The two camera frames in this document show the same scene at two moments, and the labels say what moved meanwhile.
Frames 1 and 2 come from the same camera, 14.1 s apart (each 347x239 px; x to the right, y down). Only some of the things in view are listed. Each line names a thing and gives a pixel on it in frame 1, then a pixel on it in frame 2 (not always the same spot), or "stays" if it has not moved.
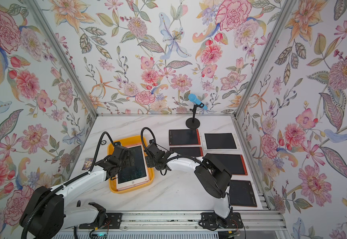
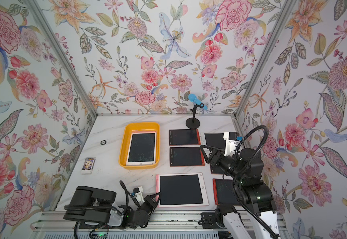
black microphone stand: x=193 y=123 stays
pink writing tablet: x=130 y=177 -> x=181 y=189
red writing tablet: x=185 y=137 stays
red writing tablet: x=189 y=151 stays
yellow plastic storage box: x=130 y=141 -> x=140 y=146
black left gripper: x=128 y=160 -> x=150 y=202
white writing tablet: x=220 y=141 stays
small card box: x=87 y=163 stays
